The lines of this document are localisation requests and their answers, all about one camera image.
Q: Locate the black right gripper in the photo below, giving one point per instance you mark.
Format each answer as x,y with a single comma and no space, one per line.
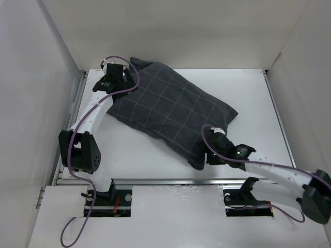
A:
210,160

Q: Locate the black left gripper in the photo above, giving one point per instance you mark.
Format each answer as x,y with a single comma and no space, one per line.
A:
129,84

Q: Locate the dark grey checked pillowcase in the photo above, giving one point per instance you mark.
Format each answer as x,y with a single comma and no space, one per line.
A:
168,107

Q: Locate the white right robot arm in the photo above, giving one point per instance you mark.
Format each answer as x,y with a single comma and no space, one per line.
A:
270,183

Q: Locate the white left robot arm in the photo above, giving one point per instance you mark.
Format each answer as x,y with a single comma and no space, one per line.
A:
78,146

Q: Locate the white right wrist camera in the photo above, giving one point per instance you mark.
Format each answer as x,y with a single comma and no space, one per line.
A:
217,130

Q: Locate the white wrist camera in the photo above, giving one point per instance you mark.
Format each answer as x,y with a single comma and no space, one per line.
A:
105,63
217,130

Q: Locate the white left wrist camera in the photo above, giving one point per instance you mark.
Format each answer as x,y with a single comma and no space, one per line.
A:
105,63

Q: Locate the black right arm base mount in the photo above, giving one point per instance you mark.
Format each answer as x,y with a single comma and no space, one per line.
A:
241,202

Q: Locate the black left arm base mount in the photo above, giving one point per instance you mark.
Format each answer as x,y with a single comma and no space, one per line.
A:
114,203

